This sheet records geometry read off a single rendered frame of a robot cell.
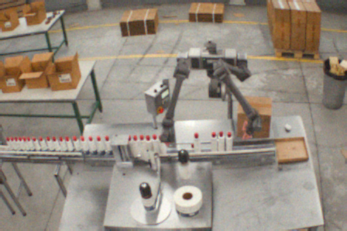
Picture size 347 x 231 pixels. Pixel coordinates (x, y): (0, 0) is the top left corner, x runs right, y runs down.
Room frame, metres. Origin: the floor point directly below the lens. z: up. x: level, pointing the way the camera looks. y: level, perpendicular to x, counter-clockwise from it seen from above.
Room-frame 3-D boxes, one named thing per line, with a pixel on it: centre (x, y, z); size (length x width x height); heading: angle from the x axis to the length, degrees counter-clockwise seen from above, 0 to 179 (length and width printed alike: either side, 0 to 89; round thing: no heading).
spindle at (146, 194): (1.77, 0.26, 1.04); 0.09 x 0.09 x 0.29
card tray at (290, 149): (2.21, -0.98, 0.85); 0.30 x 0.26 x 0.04; 82
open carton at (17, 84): (3.97, 2.06, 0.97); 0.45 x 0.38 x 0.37; 170
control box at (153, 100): (2.44, 0.10, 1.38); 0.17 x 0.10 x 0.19; 137
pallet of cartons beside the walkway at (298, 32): (5.55, -2.25, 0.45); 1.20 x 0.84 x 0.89; 169
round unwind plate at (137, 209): (1.77, 0.26, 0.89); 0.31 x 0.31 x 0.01
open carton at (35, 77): (3.95, 1.61, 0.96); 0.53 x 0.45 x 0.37; 169
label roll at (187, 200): (1.75, -0.03, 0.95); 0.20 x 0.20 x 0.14
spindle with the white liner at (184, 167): (2.05, -0.03, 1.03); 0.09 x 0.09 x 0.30
